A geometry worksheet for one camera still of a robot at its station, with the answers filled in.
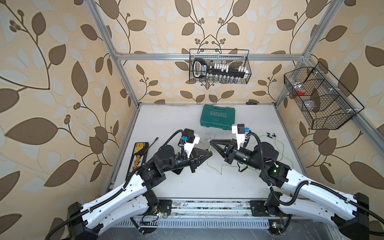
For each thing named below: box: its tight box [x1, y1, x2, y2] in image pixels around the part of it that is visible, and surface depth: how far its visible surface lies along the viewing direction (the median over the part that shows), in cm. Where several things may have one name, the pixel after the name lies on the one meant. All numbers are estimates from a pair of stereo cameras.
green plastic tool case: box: [200, 103, 236, 131], surface depth 110 cm
